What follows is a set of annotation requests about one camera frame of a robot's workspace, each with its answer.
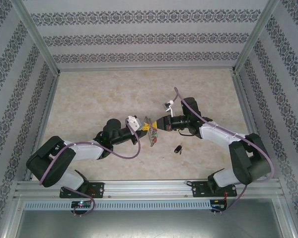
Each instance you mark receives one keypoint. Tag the black car key fob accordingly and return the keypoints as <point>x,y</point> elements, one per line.
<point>177,149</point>

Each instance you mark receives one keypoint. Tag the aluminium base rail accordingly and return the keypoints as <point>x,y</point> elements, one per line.
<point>149,188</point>

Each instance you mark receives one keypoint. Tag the grey metal panel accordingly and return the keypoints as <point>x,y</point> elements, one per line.
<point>151,225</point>

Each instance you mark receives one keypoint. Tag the small circuit board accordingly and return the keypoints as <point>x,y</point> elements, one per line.
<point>82,204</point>
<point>218,207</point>

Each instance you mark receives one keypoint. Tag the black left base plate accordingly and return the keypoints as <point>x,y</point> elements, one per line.
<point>96,189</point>

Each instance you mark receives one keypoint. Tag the numbered metal key organizer disc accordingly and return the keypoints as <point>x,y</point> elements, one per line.
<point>151,138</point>

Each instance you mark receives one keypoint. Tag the aluminium frame post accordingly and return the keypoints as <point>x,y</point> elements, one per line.
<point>257,32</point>
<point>37,32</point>

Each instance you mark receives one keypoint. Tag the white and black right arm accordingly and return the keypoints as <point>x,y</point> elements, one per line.
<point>218,134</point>

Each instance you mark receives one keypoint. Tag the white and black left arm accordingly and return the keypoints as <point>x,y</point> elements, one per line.
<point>84,150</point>

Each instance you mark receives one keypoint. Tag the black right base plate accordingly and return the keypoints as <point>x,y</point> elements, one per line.
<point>201,189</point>

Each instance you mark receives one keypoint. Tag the aluminium side rail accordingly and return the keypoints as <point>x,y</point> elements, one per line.
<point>244,99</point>
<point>45,116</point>

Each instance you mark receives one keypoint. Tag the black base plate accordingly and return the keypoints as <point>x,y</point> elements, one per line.
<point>96,189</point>
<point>201,189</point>

